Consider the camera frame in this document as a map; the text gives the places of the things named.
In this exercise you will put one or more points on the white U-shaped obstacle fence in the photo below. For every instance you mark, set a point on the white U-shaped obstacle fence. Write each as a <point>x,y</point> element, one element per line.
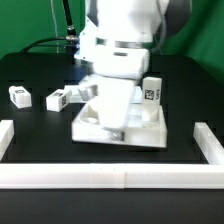
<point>94,176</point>

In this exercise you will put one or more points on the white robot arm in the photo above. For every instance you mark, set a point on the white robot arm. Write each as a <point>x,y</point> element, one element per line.
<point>121,34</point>

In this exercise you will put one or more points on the white fiducial marker sheet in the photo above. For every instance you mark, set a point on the white fiducial marker sheet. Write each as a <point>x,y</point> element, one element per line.
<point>77,98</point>

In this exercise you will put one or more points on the white square tabletop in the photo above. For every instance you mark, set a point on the white square tabletop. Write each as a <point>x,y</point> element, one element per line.
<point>86,128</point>

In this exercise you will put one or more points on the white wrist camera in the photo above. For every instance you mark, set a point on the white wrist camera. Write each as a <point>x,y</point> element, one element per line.
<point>87,89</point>

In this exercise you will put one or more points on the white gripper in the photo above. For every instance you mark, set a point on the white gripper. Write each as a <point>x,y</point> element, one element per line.
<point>112,103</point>

